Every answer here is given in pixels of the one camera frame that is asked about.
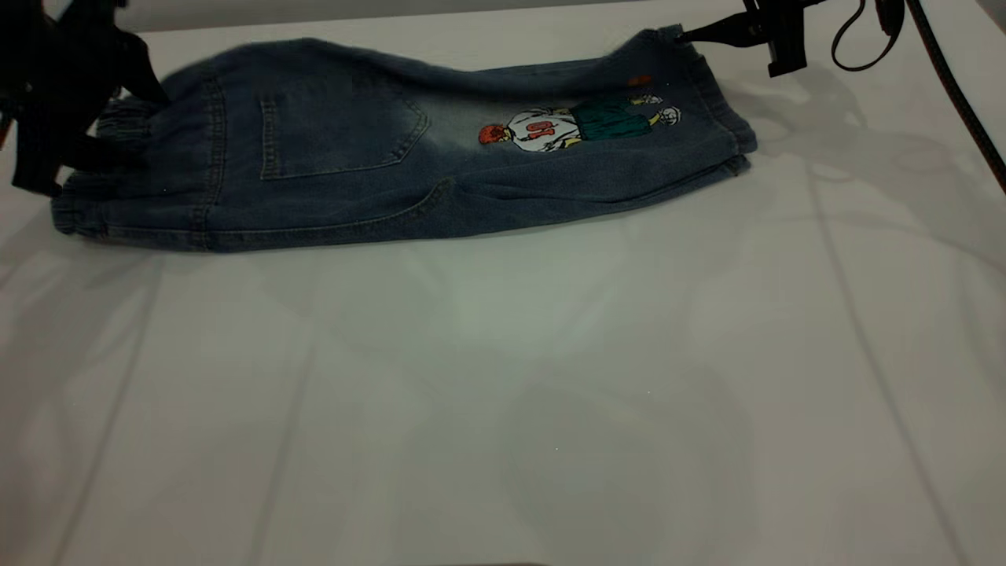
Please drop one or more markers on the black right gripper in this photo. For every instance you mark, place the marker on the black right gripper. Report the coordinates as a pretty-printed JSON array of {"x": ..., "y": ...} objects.
[{"x": 786, "y": 39}]

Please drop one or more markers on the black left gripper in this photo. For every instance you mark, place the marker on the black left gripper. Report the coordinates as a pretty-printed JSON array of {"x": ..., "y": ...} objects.
[{"x": 55, "y": 71}]

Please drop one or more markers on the blue denim pants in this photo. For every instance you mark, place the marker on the blue denim pants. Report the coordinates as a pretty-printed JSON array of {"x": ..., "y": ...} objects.
[{"x": 354, "y": 157}]

